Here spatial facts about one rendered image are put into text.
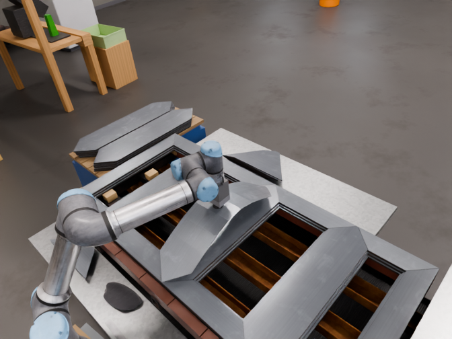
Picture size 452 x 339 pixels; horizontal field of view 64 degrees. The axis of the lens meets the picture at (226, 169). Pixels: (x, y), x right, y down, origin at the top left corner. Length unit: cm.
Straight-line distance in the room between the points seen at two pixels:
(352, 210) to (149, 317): 105
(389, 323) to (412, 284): 20
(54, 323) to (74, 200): 43
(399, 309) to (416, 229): 153
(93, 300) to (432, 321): 128
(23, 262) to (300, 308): 220
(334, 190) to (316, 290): 68
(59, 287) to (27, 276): 155
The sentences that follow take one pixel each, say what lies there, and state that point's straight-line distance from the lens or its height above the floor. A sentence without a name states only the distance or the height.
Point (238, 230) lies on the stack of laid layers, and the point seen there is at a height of 84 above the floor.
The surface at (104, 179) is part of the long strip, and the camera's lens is 207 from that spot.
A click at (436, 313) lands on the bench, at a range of 126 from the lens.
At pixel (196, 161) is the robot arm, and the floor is 129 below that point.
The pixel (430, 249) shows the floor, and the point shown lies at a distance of 287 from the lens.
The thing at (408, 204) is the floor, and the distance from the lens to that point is 314.
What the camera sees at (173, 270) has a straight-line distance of 145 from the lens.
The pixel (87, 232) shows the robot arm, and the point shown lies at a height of 129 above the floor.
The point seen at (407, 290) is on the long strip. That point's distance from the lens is 154.
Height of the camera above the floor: 206
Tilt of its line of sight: 39 degrees down
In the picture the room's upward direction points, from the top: 5 degrees counter-clockwise
